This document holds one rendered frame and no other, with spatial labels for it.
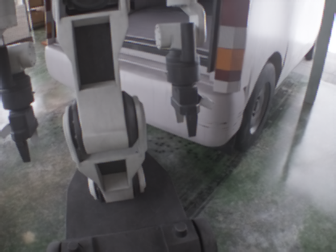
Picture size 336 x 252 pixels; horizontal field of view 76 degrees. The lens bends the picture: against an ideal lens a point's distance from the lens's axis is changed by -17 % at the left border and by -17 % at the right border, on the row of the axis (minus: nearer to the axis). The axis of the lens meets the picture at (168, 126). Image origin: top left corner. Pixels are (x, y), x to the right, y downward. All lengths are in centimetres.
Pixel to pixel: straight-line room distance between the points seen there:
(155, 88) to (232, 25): 41
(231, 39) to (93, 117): 54
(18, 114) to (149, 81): 60
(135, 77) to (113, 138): 57
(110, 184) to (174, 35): 50
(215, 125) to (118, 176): 41
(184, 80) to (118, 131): 20
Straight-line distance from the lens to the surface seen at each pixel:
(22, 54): 63
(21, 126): 66
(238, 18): 89
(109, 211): 100
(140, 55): 129
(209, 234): 89
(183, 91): 64
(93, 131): 57
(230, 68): 92
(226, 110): 96
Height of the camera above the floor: 95
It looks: 34 degrees down
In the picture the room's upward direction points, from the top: 1 degrees counter-clockwise
